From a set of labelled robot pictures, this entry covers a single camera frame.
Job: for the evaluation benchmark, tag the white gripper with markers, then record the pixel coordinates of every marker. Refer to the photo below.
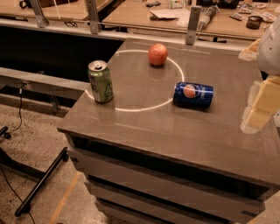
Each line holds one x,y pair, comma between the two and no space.
270,51

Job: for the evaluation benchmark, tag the green soda can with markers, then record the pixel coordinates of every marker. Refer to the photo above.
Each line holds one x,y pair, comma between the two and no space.
100,80

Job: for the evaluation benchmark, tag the blue Pepsi can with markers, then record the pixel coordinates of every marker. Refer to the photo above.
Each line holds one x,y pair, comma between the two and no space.
193,94

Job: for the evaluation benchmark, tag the dark round cup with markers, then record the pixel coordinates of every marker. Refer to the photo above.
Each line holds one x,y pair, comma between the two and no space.
254,22

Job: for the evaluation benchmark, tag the grey handheld tool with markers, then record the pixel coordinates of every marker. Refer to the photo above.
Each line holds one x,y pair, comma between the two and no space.
207,16

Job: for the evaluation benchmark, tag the red apple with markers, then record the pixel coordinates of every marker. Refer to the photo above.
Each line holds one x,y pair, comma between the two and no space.
157,54

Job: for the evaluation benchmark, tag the white papers on desk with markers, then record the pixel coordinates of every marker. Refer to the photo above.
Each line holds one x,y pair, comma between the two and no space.
169,14

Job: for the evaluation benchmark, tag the grey drawer cabinet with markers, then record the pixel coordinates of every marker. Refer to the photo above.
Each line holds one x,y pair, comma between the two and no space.
148,160

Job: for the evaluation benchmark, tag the black metal stand leg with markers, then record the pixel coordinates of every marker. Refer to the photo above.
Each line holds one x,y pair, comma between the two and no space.
25,206

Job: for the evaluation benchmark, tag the metal bracket post right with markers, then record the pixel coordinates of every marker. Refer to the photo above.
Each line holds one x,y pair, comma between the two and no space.
192,25

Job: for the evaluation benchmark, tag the metal bracket post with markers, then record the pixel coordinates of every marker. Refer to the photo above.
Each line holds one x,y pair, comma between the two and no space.
192,25
93,16
41,20

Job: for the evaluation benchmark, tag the metal bracket post middle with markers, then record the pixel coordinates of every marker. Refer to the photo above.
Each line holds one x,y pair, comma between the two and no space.
93,16

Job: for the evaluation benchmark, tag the metal bracket post left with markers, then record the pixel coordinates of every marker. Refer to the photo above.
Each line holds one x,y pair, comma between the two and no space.
41,20

